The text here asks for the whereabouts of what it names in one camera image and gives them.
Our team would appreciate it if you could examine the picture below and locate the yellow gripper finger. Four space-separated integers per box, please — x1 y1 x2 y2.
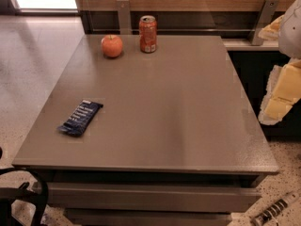
258 59 301 125
258 15 284 40

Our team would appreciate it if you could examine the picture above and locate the red coke can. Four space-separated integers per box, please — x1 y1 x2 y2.
139 15 157 53

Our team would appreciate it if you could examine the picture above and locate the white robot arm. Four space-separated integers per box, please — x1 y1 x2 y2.
258 0 301 125

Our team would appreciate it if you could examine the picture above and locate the blue rxbar blueberry wrapper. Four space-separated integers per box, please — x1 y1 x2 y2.
57 100 103 137

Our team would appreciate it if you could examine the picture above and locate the striped tube on floor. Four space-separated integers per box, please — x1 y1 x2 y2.
251 191 300 226

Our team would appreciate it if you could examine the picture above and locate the red apple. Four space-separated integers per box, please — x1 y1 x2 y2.
101 35 123 58

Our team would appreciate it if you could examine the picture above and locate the grey table drawer front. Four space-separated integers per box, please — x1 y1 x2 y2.
48 183 261 213

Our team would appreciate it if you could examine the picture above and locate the black chair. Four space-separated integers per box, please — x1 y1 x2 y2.
0 148 50 226

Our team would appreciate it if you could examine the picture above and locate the right grey metal bracket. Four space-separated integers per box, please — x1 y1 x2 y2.
248 0 279 46

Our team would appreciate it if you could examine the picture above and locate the grey metal bracket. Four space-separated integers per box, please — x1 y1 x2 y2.
116 0 132 35
248 0 279 46

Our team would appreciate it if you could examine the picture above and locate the left grey metal bracket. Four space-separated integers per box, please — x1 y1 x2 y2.
116 0 132 35

